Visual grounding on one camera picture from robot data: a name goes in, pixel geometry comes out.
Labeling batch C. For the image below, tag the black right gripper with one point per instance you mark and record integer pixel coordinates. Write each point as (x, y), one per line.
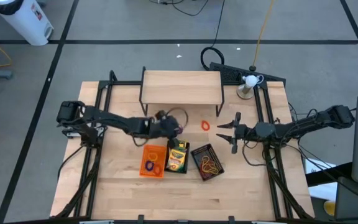
(244, 132)

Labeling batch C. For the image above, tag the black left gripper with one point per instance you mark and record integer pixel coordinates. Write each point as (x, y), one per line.
(166, 127)

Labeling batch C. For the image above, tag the yellow green crayon box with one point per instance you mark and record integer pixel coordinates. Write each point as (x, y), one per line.
(176, 158)
(183, 144)

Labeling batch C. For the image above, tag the orange plastic basket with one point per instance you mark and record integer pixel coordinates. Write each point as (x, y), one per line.
(143, 149)

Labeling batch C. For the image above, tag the black plastic basket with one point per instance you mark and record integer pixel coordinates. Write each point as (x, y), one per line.
(199, 155)
(188, 155)

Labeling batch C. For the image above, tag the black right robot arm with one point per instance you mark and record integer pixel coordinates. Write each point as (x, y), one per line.
(306, 126)

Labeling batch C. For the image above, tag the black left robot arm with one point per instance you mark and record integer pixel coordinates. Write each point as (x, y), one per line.
(113, 119)

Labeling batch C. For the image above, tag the wooden shelf riser black legs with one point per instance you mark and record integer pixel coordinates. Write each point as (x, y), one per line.
(182, 87)

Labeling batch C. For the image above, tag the black mesh panel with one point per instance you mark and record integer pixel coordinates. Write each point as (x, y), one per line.
(228, 73)

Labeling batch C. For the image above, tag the white paper sheet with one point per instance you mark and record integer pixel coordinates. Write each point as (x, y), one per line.
(322, 193)

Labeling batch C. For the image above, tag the small yellow object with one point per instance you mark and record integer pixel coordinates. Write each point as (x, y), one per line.
(330, 208)

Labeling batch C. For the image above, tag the dark grey box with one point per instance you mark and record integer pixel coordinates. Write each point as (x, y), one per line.
(353, 202)

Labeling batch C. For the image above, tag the white cylindrical bin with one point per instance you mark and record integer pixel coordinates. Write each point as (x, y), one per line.
(26, 25)

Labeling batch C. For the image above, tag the black metal table frame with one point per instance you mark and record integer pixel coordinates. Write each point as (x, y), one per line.
(120, 82)

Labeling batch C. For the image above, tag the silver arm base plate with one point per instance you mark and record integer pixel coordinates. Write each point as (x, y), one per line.
(71, 134)

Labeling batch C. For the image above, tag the silver frame bracket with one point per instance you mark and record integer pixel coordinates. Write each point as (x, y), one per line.
(96, 222)
(269, 222)

